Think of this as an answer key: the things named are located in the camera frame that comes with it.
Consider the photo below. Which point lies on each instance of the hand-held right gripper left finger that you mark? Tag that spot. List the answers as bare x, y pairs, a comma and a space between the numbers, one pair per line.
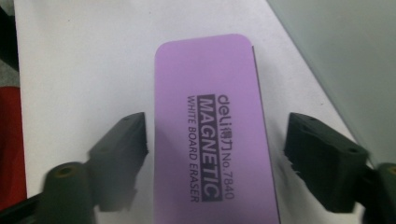
120, 158

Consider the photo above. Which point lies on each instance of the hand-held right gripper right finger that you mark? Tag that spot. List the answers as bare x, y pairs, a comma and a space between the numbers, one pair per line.
327, 161

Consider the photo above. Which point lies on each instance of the purple whiteboard eraser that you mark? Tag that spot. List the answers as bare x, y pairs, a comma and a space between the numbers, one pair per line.
211, 130

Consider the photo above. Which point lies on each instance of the white whiteboard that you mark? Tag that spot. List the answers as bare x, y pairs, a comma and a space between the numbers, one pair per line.
348, 62

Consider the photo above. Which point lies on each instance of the red fabric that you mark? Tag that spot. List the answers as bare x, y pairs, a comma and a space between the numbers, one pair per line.
11, 146

